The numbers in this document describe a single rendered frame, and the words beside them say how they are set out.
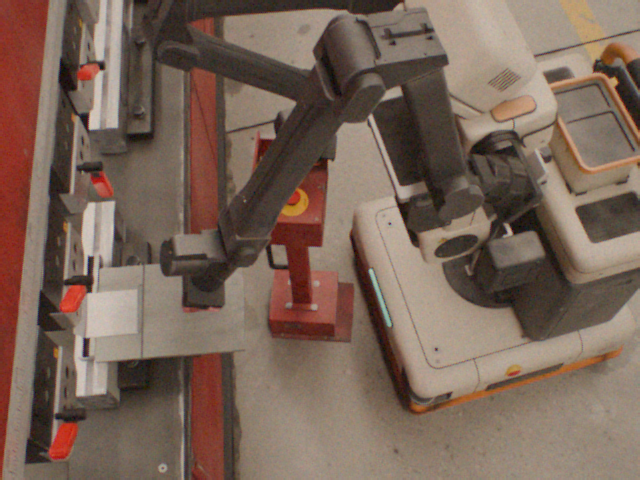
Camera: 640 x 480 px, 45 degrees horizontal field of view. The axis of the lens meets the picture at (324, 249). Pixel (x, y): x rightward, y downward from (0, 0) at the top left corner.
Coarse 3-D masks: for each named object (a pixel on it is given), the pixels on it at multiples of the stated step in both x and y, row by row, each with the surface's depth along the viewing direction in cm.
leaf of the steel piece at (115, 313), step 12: (96, 300) 141; (108, 300) 141; (120, 300) 141; (132, 300) 141; (96, 312) 140; (108, 312) 140; (120, 312) 140; (132, 312) 140; (96, 324) 139; (108, 324) 139; (120, 324) 139; (132, 324) 139; (84, 336) 138; (96, 336) 138
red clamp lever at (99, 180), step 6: (84, 162) 125; (90, 162) 125; (96, 162) 125; (78, 168) 125; (84, 168) 125; (90, 168) 125; (96, 168) 125; (102, 168) 126; (96, 174) 127; (102, 174) 128; (96, 180) 128; (102, 180) 128; (96, 186) 129; (102, 186) 129; (108, 186) 130; (102, 192) 131; (108, 192) 131
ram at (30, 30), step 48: (0, 0) 99; (48, 0) 119; (0, 48) 98; (0, 96) 97; (0, 144) 96; (48, 144) 114; (0, 192) 95; (0, 240) 93; (0, 288) 92; (0, 336) 91; (0, 384) 90; (0, 432) 89
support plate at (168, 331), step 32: (128, 288) 142; (160, 288) 142; (160, 320) 140; (192, 320) 139; (224, 320) 139; (96, 352) 137; (128, 352) 137; (160, 352) 137; (192, 352) 137; (224, 352) 137
